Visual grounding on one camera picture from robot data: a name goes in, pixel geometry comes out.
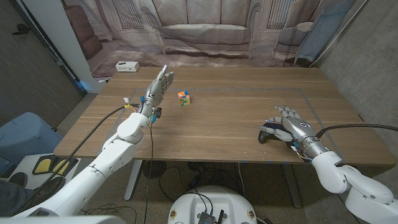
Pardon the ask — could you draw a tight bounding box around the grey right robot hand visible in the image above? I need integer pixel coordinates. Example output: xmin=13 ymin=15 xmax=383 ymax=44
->
xmin=264 ymin=105 xmax=329 ymax=159

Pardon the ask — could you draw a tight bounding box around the black floor cable tangle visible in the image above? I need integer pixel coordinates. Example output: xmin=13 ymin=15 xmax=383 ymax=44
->
xmin=158 ymin=161 xmax=243 ymax=203

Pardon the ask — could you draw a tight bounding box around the black game controller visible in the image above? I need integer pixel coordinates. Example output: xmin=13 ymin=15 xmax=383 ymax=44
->
xmin=257 ymin=123 xmax=299 ymax=149

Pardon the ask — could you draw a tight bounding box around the white power box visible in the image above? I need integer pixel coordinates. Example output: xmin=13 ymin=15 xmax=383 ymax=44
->
xmin=115 ymin=60 xmax=141 ymax=73

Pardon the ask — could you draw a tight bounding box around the black round fan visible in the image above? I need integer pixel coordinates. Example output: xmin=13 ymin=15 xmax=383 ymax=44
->
xmin=142 ymin=161 xmax=167 ymax=180

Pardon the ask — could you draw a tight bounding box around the multicoloured puzzle cube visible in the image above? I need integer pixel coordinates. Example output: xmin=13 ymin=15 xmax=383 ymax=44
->
xmin=177 ymin=90 xmax=192 ymax=107

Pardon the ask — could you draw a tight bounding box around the yellow foot pedal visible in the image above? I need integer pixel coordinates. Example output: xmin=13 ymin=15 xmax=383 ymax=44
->
xmin=51 ymin=157 xmax=78 ymax=177
xmin=32 ymin=156 xmax=53 ymax=175

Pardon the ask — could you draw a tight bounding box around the thin black left wrist cable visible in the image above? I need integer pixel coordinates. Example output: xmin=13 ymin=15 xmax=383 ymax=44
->
xmin=82 ymin=123 xmax=154 ymax=224

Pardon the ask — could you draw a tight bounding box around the blue plastic bin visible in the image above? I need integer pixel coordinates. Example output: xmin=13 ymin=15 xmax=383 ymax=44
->
xmin=0 ymin=111 xmax=63 ymax=175

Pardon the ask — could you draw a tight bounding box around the person leg with black shoe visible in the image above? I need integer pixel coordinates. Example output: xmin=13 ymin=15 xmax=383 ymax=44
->
xmin=0 ymin=175 xmax=66 ymax=217

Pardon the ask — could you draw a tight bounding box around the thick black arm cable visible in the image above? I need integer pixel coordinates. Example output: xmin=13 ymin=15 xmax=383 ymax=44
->
xmin=315 ymin=123 xmax=398 ymax=139
xmin=15 ymin=103 xmax=141 ymax=203

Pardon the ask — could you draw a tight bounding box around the white table leg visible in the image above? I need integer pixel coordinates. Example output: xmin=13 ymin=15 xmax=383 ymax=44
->
xmin=281 ymin=164 xmax=303 ymax=208
xmin=124 ymin=160 xmax=144 ymax=202

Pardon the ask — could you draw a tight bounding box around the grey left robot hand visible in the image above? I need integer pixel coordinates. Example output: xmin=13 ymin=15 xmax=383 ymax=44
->
xmin=136 ymin=64 xmax=175 ymax=119

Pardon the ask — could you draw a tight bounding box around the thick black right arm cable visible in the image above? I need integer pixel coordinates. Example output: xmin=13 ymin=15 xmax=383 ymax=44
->
xmin=315 ymin=123 xmax=398 ymax=139

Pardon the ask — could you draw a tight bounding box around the black antenna module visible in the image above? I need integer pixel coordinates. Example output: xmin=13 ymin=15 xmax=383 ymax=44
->
xmin=197 ymin=210 xmax=225 ymax=224

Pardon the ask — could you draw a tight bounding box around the printed sofa room backdrop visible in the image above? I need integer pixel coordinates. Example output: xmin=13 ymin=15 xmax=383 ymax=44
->
xmin=60 ymin=0 xmax=368 ymax=82

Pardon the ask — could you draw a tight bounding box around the black shoe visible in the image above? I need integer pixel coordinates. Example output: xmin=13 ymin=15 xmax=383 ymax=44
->
xmin=7 ymin=172 xmax=28 ymax=187

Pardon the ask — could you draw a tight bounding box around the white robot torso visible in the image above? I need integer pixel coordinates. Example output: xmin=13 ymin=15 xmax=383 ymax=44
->
xmin=167 ymin=185 xmax=258 ymax=224

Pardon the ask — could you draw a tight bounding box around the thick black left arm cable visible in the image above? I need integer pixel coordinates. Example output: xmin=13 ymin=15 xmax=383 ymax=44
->
xmin=15 ymin=103 xmax=141 ymax=203

